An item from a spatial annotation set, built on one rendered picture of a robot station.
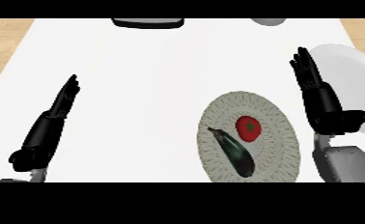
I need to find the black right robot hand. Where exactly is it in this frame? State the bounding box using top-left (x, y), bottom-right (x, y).
top-left (288, 46), bottom-right (365, 136)

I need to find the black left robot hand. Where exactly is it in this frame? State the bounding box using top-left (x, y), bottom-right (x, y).
top-left (7, 73), bottom-right (81, 173)

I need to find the grey woven round placemat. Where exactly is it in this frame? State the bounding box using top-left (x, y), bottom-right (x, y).
top-left (195, 90), bottom-right (303, 183)

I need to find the red tomato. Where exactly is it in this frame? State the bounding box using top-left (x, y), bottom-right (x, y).
top-left (235, 115), bottom-right (263, 143)

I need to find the dark green eggplant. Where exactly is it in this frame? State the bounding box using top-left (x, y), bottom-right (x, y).
top-left (207, 126), bottom-right (257, 179)

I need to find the grey rounded object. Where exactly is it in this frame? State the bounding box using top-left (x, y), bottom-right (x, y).
top-left (250, 17), bottom-right (288, 27)

